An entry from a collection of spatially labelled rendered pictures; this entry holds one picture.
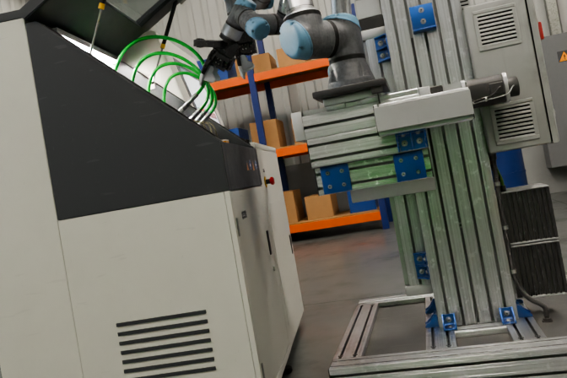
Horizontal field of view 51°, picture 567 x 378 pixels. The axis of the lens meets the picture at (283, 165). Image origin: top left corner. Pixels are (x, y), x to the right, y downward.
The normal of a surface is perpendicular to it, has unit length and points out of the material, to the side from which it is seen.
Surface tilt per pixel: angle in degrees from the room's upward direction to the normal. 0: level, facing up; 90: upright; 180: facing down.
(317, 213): 90
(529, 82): 90
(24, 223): 90
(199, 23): 90
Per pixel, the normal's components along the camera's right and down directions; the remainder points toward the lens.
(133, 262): -0.11, 0.00
